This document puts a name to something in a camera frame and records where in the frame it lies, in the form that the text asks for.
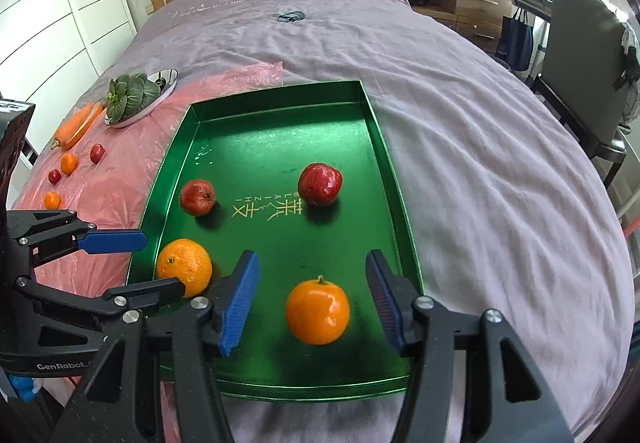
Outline large textured orange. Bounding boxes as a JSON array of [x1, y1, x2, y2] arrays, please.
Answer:
[[155, 238, 213, 298]]

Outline smooth orange with stem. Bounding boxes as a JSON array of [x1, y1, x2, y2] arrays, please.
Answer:
[[285, 275, 350, 345]]

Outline small dark red apple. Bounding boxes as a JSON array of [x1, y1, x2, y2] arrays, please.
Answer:
[[179, 180, 216, 216]]

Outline small orange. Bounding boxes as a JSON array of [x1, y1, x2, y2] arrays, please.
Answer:
[[43, 192, 62, 210]]

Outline small orange mandarin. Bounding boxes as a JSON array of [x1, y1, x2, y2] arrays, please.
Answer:
[[60, 151, 78, 175]]

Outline tiny red apple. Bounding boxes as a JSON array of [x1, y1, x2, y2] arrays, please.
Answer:
[[48, 169, 62, 185]]

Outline shiny red apple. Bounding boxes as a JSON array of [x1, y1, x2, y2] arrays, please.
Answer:
[[297, 163, 343, 207]]

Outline blue gloved left hand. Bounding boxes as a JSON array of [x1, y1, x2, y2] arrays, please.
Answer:
[[8, 375, 43, 403]]

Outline pink plastic sheet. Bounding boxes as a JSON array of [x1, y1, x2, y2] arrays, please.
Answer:
[[14, 60, 284, 393]]

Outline orange carrot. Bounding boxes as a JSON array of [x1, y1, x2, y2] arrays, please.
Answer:
[[51, 103, 93, 148]]

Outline orange oval dish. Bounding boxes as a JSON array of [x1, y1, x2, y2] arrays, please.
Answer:
[[62, 102, 104, 150]]

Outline green metal tray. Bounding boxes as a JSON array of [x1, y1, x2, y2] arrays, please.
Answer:
[[127, 81, 422, 402]]

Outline lilac bed duvet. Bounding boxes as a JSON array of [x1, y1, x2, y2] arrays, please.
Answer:
[[110, 0, 634, 437]]

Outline green leafy vegetable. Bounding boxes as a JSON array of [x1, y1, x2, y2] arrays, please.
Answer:
[[105, 72, 166, 125]]

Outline white round plate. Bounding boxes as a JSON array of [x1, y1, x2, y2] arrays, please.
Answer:
[[104, 69, 179, 129]]

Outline white wardrobe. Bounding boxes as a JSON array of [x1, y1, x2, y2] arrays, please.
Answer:
[[1, 0, 136, 151]]

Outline dark blue tote bag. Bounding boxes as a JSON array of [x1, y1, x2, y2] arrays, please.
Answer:
[[496, 8, 534, 72]]

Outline dark object on duvet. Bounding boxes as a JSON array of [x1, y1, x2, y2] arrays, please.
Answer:
[[278, 10, 305, 22]]

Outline clothes on chair back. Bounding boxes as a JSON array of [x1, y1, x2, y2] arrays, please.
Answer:
[[613, 21, 640, 125]]

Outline grey chair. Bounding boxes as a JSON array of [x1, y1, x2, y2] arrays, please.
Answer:
[[532, 0, 627, 186]]

